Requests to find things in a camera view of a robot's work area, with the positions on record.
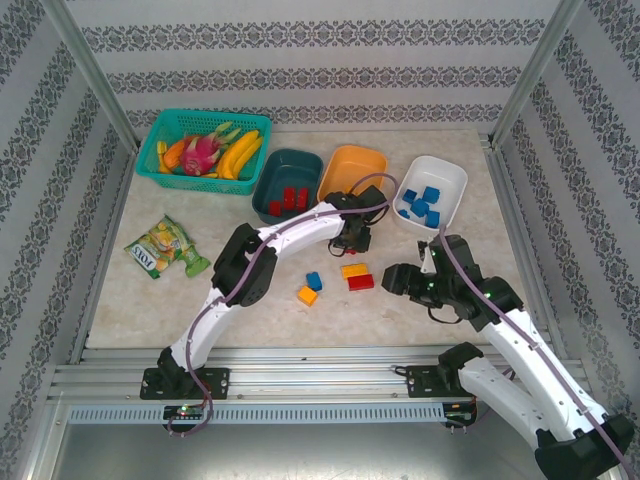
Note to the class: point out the red lego brick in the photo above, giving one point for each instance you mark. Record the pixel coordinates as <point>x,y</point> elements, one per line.
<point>289,197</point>
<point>361,282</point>
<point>302,199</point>
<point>276,207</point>

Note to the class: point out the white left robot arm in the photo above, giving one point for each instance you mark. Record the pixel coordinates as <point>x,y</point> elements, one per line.
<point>300,230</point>

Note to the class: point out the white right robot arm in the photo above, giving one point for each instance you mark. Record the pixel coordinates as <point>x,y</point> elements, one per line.
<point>520,360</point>

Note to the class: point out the yellow lego brick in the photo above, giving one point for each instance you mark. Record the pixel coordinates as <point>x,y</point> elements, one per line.
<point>353,270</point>

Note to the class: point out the small blue lego brick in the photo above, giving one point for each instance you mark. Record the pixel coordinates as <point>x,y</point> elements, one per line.
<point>404,214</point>

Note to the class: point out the orange lego brick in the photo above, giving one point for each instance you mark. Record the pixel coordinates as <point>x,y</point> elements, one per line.
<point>307,296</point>

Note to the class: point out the orange plastic container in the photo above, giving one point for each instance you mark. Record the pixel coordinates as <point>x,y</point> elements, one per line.
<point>350,165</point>

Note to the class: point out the dark teal plastic container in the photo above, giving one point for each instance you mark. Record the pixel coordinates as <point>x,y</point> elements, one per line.
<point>292,167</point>

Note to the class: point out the white plastic container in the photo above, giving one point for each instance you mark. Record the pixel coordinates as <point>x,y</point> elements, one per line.
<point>440,172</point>

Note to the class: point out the green circuit board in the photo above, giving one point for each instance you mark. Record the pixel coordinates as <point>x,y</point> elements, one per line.
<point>185,411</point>
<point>460,418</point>

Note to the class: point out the yellow banana bunch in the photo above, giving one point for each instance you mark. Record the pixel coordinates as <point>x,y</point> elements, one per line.
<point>240,152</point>

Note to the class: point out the pink dragon fruit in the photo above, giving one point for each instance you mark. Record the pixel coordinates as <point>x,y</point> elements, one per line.
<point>197,155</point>

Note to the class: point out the green candy bag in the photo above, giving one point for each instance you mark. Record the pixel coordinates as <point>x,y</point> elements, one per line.
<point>160,247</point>

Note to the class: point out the orange carrot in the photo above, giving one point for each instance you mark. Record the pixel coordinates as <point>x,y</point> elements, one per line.
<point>174,152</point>

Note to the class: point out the small yellow fruit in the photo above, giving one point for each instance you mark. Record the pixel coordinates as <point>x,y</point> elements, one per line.
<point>161,157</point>

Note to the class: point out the teal plastic mesh basket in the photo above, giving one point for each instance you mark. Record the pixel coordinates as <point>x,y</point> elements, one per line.
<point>150,165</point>

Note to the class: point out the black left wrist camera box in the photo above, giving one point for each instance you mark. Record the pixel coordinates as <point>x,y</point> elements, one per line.
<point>372,196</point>

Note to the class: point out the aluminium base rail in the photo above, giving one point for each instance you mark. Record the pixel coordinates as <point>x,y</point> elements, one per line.
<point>310,372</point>

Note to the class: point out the aluminium frame post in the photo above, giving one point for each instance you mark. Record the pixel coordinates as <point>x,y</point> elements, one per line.
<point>532,75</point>
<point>95,80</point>

